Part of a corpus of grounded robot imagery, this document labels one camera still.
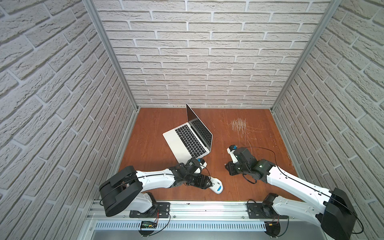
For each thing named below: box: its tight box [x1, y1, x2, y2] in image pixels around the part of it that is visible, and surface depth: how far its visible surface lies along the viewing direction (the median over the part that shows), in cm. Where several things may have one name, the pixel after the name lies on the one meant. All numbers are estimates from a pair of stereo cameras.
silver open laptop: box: [162, 103, 213, 164], surface depth 100 cm
